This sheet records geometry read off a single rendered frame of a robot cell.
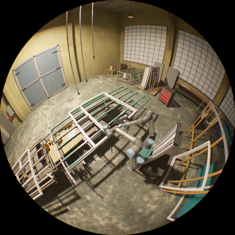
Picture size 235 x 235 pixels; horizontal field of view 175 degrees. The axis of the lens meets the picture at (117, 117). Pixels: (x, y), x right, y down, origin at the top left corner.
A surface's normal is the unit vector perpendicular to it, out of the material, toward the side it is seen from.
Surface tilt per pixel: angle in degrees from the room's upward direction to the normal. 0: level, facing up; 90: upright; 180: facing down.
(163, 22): 90
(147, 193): 0
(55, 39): 90
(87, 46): 90
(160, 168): 0
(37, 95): 90
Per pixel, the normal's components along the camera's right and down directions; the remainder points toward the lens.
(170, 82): -0.68, 0.55
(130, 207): 0.01, -0.66
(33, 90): 0.73, 0.51
